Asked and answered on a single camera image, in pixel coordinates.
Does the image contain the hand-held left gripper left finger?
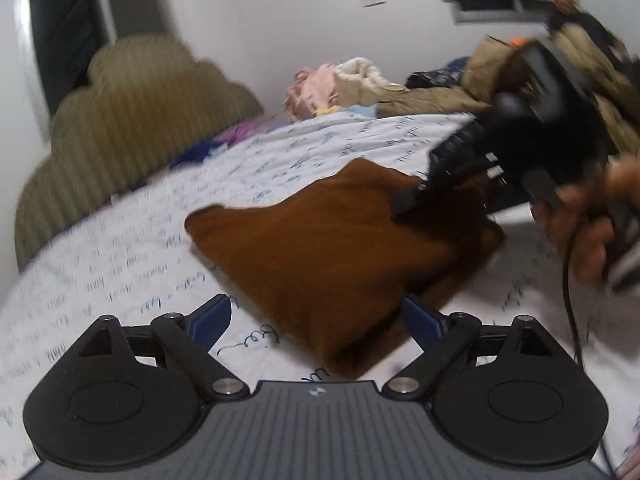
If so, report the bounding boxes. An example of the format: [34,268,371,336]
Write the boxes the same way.
[74,293,249,402]

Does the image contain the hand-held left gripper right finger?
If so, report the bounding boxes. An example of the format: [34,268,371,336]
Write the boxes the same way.
[381,294,562,402]

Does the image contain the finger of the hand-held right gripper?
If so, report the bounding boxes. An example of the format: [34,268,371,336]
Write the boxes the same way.
[391,122,501,219]

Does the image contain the brown cloth garment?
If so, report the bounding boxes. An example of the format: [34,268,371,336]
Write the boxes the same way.
[185,157,506,381]

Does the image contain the person's right hand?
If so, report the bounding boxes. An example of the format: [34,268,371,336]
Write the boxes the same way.
[532,157,640,283]

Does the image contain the dark patterned cloth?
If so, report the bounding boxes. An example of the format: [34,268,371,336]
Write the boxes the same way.
[405,57,471,91]

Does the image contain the white printed bedsheet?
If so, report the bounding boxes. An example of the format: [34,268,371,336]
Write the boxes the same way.
[0,107,640,480]

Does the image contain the cream fleece cloth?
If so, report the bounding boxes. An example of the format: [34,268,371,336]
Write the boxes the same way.
[334,57,398,106]

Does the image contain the pink cloth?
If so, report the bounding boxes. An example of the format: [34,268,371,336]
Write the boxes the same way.
[285,64,343,122]

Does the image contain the dark blue cloth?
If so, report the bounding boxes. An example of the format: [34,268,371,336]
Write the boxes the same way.
[170,139,223,169]

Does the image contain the purple cloth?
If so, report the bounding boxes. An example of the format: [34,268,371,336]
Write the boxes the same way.
[219,121,263,150]

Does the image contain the beige ribbed headboard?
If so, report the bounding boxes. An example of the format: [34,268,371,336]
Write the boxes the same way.
[15,35,266,271]

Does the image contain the dark window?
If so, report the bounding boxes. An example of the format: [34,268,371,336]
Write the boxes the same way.
[20,0,166,116]

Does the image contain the black cable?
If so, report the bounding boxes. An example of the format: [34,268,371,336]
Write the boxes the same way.
[562,240,616,478]

